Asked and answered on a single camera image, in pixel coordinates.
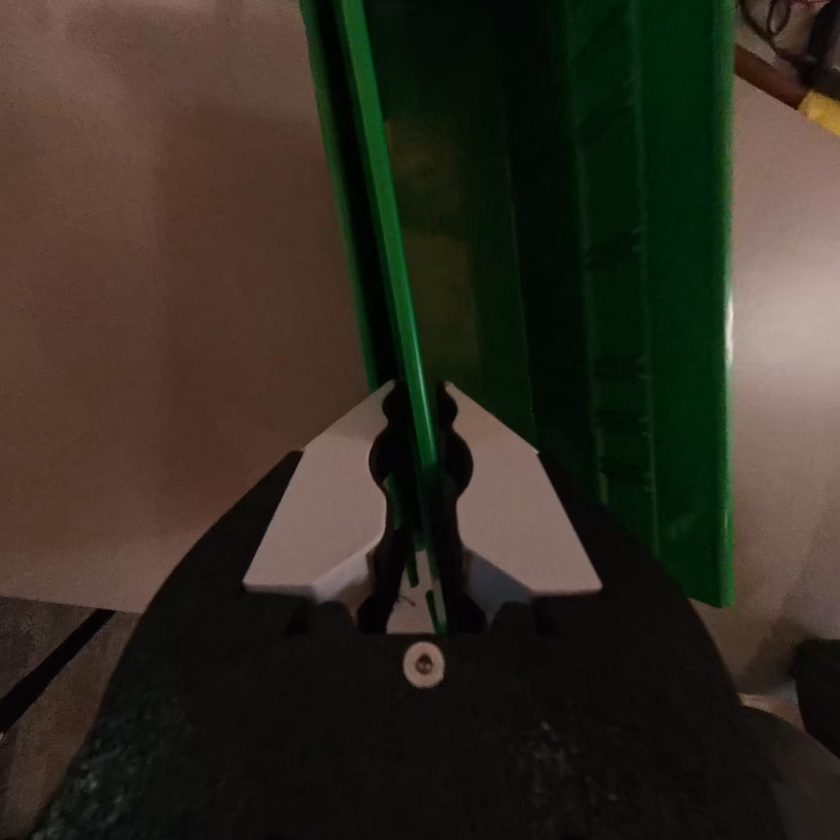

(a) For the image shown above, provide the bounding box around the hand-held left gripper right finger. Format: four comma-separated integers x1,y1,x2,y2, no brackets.
435,379,602,614

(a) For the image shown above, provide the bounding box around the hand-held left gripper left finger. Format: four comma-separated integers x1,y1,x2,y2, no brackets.
243,378,416,621

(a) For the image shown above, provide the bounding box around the yellow tape strip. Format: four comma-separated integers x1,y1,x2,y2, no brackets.
802,91,840,137

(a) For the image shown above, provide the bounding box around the brown wooden strip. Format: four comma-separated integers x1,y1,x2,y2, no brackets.
734,45,811,111

